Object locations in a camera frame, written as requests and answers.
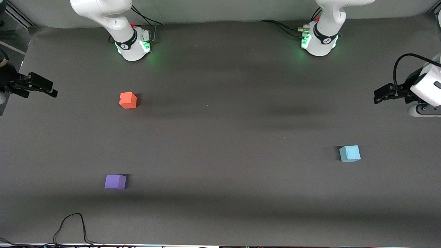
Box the light blue foam block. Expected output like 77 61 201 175
339 145 361 162

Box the orange foam block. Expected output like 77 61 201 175
119 92 137 109

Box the purple foam block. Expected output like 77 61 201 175
104 174 127 190

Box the thin white bar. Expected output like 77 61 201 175
0 41 27 55

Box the dark grey table mat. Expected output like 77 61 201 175
0 15 441 247

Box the aluminium frame rail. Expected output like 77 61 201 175
3 0 35 28

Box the black right arm base cable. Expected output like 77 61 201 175
131 5 163 43

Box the black arm base cable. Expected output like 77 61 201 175
260 7 322 39
131 5 163 43

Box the black left arm base cable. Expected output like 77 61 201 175
260 7 322 39

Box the black looped cable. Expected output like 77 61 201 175
53 213 104 246

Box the black thin cable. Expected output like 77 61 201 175
0 238 47 248

